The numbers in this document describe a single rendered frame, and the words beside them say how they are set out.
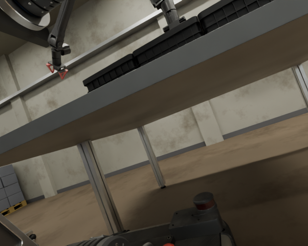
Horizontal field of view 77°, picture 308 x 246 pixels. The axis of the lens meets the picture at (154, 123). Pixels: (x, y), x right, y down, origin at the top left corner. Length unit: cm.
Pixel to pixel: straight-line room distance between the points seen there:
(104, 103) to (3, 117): 557
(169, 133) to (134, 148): 75
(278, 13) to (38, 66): 493
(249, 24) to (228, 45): 4
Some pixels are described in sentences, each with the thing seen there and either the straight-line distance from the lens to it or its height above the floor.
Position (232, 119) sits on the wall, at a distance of 348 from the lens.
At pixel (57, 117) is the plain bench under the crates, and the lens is 46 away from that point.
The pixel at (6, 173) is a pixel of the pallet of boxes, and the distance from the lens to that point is 559.
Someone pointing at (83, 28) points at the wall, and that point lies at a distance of 455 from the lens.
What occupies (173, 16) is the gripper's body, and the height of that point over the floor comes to 100.
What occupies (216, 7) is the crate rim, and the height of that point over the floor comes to 92.
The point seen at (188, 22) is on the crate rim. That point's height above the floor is 92.
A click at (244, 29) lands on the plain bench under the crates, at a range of 36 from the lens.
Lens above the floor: 58
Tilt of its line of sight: 2 degrees up
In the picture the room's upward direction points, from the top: 21 degrees counter-clockwise
